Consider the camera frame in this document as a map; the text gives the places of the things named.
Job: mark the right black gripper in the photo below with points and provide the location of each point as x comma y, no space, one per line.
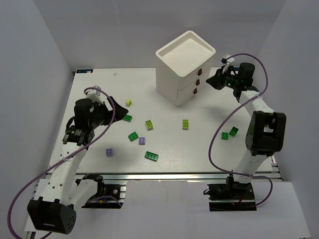
222,79

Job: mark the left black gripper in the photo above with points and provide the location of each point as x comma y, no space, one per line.
108,111

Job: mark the small lime lego brick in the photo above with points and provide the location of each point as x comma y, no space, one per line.
128,102

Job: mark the white three-drawer cabinet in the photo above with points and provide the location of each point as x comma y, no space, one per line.
177,65

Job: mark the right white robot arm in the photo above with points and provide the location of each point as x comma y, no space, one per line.
266,130

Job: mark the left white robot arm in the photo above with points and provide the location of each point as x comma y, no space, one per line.
55,209

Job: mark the green lego near left gripper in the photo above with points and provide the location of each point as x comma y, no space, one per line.
127,118

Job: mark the green square lego brick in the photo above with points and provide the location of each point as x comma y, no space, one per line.
133,136

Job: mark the purple lego brick centre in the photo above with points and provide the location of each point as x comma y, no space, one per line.
142,140

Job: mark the purple lego brick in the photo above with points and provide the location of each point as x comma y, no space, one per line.
109,152
142,140

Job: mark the purple lego brick left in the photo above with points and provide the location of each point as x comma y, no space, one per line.
109,152

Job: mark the green lego brick right rear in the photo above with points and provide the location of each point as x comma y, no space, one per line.
233,131

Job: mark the long green lego brick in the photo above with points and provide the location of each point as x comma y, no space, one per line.
151,156

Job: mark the green lego brick right front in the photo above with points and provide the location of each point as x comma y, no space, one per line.
224,136

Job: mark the blue label sticker left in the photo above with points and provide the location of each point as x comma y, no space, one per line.
84,71

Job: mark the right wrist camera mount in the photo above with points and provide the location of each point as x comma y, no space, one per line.
227,61

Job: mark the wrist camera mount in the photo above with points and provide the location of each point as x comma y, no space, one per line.
227,61
93,94

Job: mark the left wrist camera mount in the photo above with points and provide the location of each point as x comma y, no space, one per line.
93,94

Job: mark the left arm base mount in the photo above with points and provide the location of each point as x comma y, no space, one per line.
106,196

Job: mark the aluminium rail frame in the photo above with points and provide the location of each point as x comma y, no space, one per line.
219,177

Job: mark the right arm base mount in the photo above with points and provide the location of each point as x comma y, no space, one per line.
231,196

